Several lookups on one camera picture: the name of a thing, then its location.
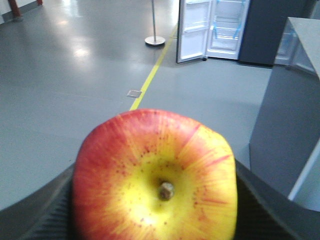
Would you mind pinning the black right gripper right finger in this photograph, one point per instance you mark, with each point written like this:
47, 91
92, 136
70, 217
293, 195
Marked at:
265, 214

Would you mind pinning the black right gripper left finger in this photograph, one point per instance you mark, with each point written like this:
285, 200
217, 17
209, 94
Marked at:
45, 214

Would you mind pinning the red yellow apple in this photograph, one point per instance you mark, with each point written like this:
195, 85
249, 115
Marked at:
150, 174

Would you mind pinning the fridge door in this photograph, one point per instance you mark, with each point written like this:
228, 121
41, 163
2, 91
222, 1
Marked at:
193, 28

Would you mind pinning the dark grey fridge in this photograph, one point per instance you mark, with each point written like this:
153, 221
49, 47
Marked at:
250, 31

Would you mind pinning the grey cabinet island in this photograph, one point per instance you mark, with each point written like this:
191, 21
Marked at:
284, 148

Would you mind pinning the metal floor socket plate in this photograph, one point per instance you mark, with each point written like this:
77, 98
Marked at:
134, 93

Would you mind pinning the metal sign stand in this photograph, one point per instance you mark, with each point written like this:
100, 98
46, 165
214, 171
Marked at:
154, 40

